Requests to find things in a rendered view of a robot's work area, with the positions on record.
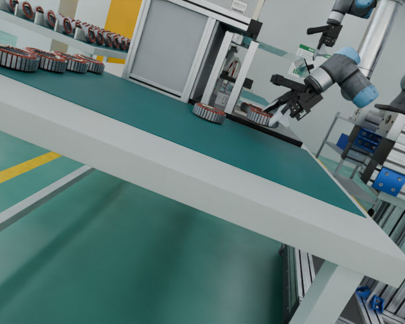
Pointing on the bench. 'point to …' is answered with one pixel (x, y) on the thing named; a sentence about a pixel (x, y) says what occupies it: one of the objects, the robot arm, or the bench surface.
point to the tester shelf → (206, 8)
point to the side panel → (168, 48)
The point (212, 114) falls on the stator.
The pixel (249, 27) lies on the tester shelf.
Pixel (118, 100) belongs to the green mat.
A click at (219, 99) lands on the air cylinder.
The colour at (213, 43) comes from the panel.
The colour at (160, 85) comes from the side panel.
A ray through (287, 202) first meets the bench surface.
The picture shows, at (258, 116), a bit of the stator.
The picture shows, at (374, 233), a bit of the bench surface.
